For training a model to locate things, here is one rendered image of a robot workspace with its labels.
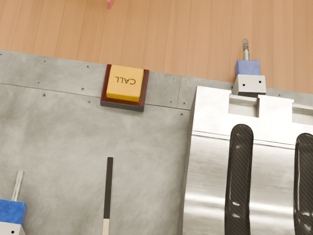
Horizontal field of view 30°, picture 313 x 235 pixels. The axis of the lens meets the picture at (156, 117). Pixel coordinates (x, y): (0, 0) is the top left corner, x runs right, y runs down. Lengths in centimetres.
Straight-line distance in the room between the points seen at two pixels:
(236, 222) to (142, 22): 46
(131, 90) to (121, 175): 15
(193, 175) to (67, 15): 44
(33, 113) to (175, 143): 26
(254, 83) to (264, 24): 18
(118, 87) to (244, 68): 24
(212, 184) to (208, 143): 7
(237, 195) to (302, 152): 13
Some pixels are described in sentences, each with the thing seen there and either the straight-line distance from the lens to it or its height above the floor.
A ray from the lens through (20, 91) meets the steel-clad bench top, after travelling 110.
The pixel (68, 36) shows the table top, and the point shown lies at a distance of 116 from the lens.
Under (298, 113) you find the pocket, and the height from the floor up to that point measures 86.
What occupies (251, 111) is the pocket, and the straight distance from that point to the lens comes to 103.
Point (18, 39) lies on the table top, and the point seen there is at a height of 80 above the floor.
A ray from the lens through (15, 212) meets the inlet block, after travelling 97.
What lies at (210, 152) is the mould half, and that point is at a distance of 95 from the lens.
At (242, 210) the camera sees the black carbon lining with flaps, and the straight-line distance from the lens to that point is 94.
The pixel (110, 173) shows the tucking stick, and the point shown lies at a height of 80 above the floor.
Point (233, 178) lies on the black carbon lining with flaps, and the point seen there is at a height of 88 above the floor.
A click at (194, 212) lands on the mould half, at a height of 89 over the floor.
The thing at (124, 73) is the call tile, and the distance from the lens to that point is 106.
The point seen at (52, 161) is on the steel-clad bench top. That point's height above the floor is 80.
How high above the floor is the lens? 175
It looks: 63 degrees down
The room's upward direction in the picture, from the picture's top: 9 degrees clockwise
